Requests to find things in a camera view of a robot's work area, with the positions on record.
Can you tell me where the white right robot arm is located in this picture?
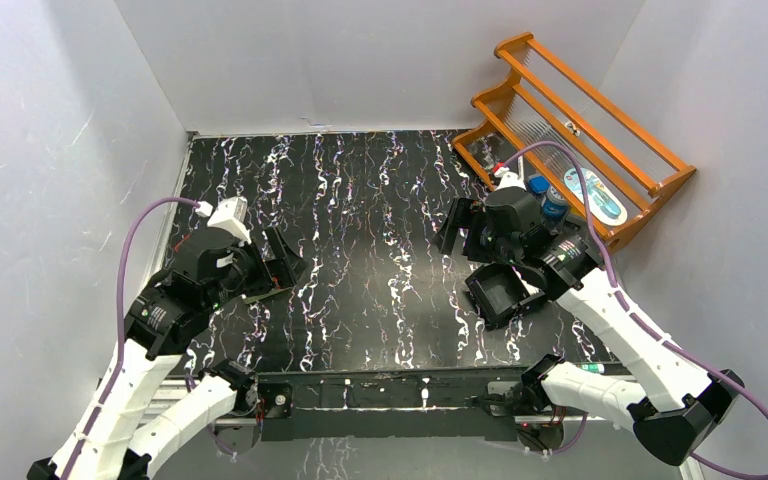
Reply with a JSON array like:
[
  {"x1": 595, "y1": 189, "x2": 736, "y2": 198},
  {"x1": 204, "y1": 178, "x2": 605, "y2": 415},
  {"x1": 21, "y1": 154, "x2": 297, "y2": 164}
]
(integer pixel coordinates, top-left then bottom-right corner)
[{"x1": 433, "y1": 187, "x2": 742, "y2": 466}]

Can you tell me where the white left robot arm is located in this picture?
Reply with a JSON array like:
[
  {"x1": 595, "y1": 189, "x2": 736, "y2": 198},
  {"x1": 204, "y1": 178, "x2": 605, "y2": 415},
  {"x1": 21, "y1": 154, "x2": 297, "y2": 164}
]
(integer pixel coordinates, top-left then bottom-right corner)
[{"x1": 27, "y1": 227, "x2": 309, "y2": 479}]

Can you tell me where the black plastic card box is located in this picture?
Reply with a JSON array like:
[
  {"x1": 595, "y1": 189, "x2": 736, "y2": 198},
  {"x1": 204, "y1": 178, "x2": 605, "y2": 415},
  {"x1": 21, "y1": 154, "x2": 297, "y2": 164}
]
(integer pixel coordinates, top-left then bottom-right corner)
[{"x1": 465, "y1": 264, "x2": 548, "y2": 330}]

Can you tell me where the small blue block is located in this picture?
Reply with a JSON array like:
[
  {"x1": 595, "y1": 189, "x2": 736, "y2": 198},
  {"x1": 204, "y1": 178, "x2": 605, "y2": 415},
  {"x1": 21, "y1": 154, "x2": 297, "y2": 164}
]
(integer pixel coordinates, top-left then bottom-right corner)
[{"x1": 526, "y1": 174, "x2": 551, "y2": 197}]

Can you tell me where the orange wooden shelf rack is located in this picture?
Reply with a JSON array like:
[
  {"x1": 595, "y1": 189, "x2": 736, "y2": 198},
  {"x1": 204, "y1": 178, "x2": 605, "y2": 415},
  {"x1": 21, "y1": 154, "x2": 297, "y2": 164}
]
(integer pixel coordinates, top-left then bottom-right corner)
[{"x1": 453, "y1": 32, "x2": 696, "y2": 252}]

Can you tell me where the green white marker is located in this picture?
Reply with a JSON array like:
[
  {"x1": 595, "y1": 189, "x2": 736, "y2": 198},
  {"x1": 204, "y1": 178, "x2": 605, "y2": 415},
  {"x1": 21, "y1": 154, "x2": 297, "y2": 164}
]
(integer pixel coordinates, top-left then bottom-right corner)
[{"x1": 578, "y1": 363, "x2": 606, "y2": 374}]

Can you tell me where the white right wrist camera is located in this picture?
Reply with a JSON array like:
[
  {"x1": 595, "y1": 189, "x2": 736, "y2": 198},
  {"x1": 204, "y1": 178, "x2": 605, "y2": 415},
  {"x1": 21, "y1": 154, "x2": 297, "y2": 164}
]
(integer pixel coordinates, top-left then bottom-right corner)
[{"x1": 491, "y1": 165, "x2": 526, "y2": 190}]

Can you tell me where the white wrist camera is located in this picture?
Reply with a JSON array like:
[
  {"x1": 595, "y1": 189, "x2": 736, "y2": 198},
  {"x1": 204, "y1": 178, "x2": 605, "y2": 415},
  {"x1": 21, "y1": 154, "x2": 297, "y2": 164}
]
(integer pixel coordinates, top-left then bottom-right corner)
[
  {"x1": 491, "y1": 165, "x2": 526, "y2": 190},
  {"x1": 207, "y1": 196, "x2": 251, "y2": 245}
]

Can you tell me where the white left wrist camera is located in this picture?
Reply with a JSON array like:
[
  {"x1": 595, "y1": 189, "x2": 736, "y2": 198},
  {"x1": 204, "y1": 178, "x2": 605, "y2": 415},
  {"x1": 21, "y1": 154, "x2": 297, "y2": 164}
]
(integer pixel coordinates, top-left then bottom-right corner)
[{"x1": 207, "y1": 196, "x2": 251, "y2": 245}]

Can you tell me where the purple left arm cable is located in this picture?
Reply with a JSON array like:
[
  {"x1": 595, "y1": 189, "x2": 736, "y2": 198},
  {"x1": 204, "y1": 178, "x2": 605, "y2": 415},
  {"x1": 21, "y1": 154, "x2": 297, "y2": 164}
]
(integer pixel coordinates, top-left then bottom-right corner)
[{"x1": 65, "y1": 195, "x2": 210, "y2": 480}]

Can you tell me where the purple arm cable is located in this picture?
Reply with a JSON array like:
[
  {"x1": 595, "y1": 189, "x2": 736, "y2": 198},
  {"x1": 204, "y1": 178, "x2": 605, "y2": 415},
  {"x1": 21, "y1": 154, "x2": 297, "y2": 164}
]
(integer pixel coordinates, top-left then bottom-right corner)
[
  {"x1": 501, "y1": 140, "x2": 768, "y2": 480},
  {"x1": 65, "y1": 195, "x2": 210, "y2": 480}
]

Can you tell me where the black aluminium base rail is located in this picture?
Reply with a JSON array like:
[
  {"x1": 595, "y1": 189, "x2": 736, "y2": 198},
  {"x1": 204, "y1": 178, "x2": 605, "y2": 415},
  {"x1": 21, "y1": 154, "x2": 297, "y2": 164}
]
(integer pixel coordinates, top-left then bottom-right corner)
[{"x1": 89, "y1": 360, "x2": 690, "y2": 458}]

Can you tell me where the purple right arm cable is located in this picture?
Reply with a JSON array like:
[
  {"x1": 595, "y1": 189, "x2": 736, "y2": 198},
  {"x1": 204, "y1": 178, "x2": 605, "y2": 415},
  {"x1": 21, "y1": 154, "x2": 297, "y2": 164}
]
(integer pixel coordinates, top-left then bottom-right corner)
[{"x1": 501, "y1": 140, "x2": 768, "y2": 480}]

